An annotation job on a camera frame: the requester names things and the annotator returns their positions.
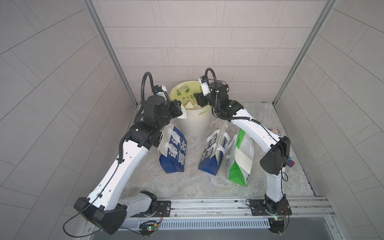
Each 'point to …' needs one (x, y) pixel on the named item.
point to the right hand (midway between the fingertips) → (198, 90)
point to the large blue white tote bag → (172, 149)
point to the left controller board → (147, 228)
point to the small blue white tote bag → (216, 145)
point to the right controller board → (276, 225)
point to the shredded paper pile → (190, 102)
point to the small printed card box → (276, 130)
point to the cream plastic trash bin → (198, 117)
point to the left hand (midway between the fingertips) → (185, 100)
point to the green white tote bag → (241, 154)
